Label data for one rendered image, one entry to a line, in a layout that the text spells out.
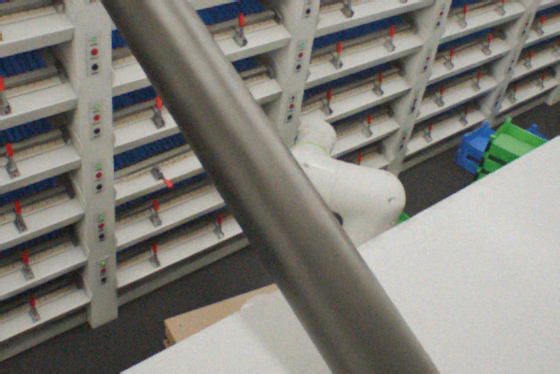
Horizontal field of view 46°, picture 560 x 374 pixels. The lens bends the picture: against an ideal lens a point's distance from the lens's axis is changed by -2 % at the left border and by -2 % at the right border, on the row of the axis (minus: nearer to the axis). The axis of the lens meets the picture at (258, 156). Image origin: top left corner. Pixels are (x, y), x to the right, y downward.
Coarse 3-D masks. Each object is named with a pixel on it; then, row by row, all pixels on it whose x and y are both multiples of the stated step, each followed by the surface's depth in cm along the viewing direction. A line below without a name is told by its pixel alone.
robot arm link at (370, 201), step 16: (336, 176) 143; (352, 176) 143; (368, 176) 143; (384, 176) 144; (336, 192) 143; (352, 192) 142; (368, 192) 142; (384, 192) 141; (400, 192) 143; (336, 208) 145; (352, 208) 143; (368, 208) 142; (384, 208) 141; (400, 208) 144; (352, 224) 146; (368, 224) 144; (384, 224) 144; (352, 240) 147; (368, 240) 145
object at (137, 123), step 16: (240, 64) 214; (256, 64) 216; (272, 64) 217; (256, 80) 214; (272, 80) 217; (288, 80) 213; (128, 96) 193; (144, 96) 195; (256, 96) 212; (272, 96) 216; (112, 112) 188; (128, 112) 189; (144, 112) 194; (160, 112) 191; (128, 128) 189; (144, 128) 191; (160, 128) 193; (176, 128) 197; (128, 144) 188
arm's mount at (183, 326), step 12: (264, 288) 198; (276, 288) 199; (228, 300) 193; (240, 300) 193; (192, 312) 187; (204, 312) 188; (216, 312) 189; (228, 312) 189; (168, 324) 183; (180, 324) 183; (192, 324) 184; (204, 324) 185; (168, 336) 185; (180, 336) 181
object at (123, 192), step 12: (264, 108) 228; (180, 156) 212; (192, 156) 214; (168, 168) 208; (180, 168) 210; (192, 168) 211; (132, 180) 202; (144, 180) 203; (168, 180) 206; (180, 180) 212; (120, 192) 198; (132, 192) 200; (144, 192) 204; (120, 204) 201
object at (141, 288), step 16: (240, 240) 258; (208, 256) 251; (176, 272) 243; (128, 288) 233; (144, 288) 237; (64, 320) 220; (80, 320) 224; (32, 336) 213; (48, 336) 218; (0, 352) 208; (16, 352) 212
